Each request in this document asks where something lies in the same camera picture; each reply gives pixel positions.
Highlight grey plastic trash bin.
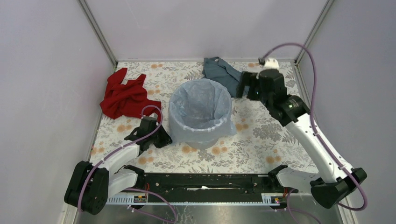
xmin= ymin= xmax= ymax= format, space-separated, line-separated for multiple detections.
xmin=168 ymin=78 xmax=233 ymax=151

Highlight light blue plastic trash bag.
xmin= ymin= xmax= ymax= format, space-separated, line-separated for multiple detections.
xmin=168 ymin=78 xmax=238 ymax=145

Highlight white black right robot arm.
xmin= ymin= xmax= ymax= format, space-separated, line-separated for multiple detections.
xmin=236 ymin=69 xmax=367 ymax=209

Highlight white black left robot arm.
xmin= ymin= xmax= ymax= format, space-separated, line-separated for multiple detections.
xmin=64 ymin=117 xmax=172 ymax=215

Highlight teal blue cloth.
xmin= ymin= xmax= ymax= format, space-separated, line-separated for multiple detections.
xmin=202 ymin=57 xmax=243 ymax=98

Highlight floral patterned table mat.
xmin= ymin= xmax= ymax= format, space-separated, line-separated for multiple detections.
xmin=90 ymin=61 xmax=319 ymax=175

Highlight red cloth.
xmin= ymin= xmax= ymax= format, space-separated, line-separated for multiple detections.
xmin=99 ymin=68 xmax=162 ymax=121

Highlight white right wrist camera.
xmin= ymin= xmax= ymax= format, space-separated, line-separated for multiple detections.
xmin=258 ymin=57 xmax=280 ymax=70

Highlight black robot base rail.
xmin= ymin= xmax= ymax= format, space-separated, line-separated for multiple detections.
xmin=130 ymin=172 xmax=292 ymax=204

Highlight white slotted cable duct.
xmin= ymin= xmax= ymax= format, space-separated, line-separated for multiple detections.
xmin=106 ymin=194 xmax=280 ymax=206

